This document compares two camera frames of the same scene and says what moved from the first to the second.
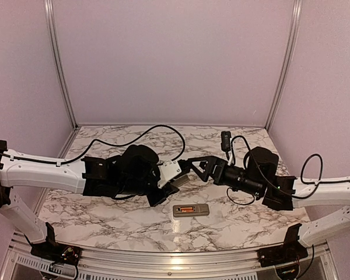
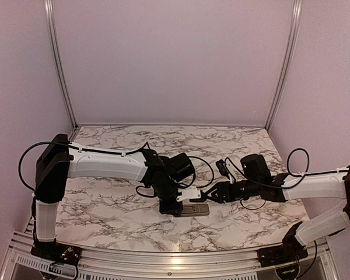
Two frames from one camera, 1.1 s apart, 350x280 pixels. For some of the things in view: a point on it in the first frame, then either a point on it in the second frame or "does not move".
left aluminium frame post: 49,16 does not move
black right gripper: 212,160 → 221,186
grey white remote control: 191,210 does not move
